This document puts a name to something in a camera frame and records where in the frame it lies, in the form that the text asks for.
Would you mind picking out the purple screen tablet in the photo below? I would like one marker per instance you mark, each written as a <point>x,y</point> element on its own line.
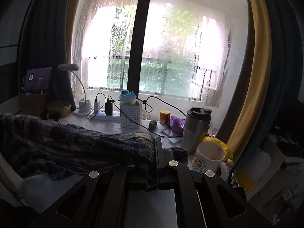
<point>37,80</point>

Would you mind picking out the teal curtain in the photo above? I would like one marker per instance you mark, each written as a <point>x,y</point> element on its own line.
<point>43,44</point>

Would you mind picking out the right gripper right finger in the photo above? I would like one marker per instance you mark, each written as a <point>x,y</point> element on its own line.
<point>201,199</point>

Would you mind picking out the tan lidded container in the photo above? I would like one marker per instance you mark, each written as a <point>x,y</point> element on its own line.
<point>62,108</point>

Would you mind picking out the black power adapter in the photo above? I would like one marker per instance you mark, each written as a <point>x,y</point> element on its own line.
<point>109,107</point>

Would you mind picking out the white desk lamp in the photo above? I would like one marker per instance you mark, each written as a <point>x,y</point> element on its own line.
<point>82,104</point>

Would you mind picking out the stainless steel tumbler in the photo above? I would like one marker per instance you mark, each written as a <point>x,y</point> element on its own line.
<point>196,125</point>

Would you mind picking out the white bear mug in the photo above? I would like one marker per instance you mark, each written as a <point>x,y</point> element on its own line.
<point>210,156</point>

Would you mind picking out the white power strip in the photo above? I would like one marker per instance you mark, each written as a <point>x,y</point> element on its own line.
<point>101,115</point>

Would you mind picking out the gold curtain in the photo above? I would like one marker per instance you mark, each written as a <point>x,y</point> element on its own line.
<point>250,91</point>

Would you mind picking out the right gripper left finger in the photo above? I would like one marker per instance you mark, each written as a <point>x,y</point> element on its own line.
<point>97,201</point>

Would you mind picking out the blue white packet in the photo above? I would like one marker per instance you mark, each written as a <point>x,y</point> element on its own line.
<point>127,97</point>

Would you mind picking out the yellow object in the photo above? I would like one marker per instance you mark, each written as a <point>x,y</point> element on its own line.
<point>219,144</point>

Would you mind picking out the white charger plug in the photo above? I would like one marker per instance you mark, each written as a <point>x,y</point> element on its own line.
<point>96,105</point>

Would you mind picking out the navy plaid pants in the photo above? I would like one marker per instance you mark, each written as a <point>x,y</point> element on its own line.
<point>78,147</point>

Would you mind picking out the white perforated basket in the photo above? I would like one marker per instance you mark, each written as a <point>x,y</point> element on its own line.
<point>130,115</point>

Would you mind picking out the small green plant ball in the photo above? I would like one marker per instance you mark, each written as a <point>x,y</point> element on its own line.
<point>152,125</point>

